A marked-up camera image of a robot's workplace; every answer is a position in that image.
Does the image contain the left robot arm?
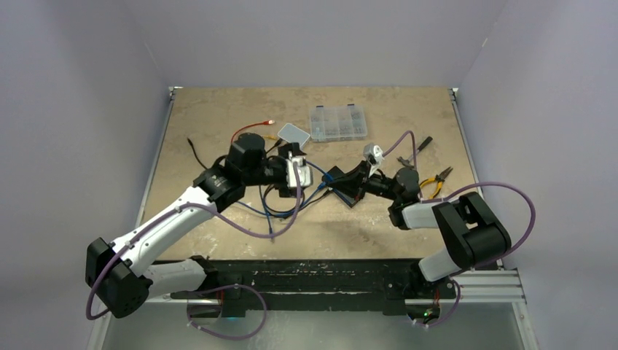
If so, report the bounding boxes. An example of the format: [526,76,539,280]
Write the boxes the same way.
[85,133,313,320]

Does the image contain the hammer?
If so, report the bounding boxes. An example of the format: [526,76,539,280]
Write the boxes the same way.
[397,136,433,168]

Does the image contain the red ethernet cable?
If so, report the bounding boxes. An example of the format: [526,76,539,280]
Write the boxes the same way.
[230,118,277,144]

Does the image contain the purple cable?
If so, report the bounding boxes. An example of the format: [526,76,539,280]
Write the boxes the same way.
[85,159,304,342]
[381,130,537,330]

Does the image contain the black ethernet cable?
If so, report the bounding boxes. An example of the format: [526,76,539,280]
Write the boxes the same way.
[186,137,283,170]

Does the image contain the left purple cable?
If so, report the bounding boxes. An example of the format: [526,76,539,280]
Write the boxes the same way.
[85,159,304,342]

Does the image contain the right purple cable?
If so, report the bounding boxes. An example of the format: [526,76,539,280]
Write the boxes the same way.
[381,130,537,330]

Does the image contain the black mounting base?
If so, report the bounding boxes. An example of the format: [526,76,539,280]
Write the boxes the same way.
[171,258,457,317]

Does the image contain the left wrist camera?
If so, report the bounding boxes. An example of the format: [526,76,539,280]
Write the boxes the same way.
[286,151,313,189]

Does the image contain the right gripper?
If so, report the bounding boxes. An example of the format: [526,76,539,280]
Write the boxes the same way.
[329,159,400,202]

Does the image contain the clear plastic organizer box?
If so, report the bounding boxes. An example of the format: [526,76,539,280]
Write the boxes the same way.
[309,104,368,142]

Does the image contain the yellow handled pliers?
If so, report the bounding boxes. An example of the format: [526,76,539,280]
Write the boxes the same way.
[419,166,453,199]

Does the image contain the white network switch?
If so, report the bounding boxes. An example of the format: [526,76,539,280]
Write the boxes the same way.
[277,123,310,150]

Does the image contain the black rectangular box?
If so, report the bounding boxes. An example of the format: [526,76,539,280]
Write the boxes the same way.
[321,166,363,208]

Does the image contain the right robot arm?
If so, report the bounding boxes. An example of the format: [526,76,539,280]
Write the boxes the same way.
[323,161,512,297]

